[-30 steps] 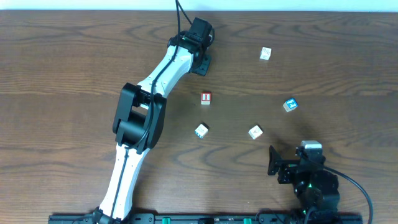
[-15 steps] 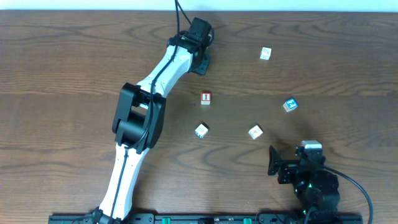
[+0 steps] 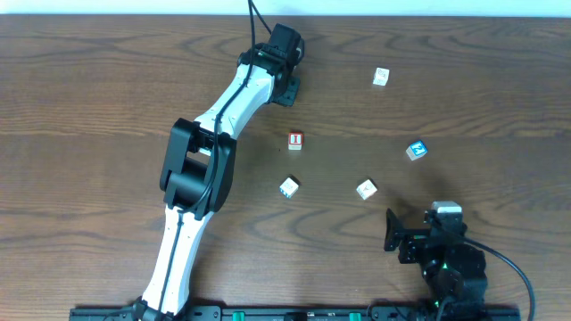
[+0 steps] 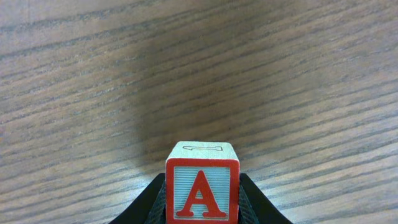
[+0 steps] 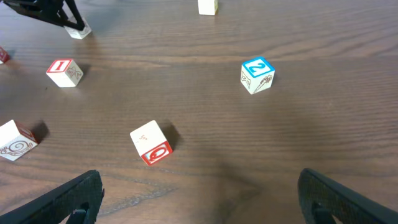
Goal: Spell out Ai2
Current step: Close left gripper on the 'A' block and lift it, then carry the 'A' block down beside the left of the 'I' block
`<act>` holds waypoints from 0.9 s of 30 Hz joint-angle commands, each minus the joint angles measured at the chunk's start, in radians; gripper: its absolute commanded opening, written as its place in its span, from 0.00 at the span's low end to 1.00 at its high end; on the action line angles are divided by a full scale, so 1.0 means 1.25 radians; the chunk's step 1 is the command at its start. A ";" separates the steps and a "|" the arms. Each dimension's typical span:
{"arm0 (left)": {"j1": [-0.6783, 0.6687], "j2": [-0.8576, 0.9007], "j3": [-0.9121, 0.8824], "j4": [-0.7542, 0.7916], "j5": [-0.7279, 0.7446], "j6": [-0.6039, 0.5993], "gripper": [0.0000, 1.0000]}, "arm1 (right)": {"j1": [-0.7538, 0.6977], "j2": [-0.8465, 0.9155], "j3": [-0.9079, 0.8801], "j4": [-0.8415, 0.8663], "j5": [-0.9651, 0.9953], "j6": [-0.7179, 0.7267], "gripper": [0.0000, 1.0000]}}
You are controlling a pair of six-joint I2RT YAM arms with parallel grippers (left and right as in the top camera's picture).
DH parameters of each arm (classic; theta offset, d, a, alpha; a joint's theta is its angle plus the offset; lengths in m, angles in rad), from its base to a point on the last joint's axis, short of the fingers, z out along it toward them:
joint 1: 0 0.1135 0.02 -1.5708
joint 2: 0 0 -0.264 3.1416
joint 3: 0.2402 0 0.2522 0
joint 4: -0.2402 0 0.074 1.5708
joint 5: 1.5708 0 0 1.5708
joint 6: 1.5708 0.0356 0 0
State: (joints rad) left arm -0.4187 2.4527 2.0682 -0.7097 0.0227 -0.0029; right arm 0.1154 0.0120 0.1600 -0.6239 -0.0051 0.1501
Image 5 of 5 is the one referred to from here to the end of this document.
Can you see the white block blue side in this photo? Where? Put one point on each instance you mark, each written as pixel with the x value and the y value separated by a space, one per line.
pixel 16 140

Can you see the white block red Q side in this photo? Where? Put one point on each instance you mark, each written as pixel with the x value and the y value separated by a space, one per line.
pixel 150 143

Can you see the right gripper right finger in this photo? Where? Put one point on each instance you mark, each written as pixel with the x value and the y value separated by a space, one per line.
pixel 323 200

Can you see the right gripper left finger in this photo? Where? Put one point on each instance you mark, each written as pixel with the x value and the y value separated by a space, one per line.
pixel 76 201

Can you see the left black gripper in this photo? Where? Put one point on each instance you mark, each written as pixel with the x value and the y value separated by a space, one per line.
pixel 50 11

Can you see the blue number 2 block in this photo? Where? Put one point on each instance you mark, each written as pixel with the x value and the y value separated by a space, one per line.
pixel 257 75

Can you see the red letter I block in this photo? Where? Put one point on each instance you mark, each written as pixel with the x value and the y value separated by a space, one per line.
pixel 65 73

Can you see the red letter A block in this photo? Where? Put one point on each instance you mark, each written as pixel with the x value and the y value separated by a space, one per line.
pixel 79 34

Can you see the plain white wooden block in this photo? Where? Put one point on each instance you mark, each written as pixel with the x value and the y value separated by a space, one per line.
pixel 4 56

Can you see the white block far right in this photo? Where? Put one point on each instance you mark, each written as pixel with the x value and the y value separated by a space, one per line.
pixel 207 7

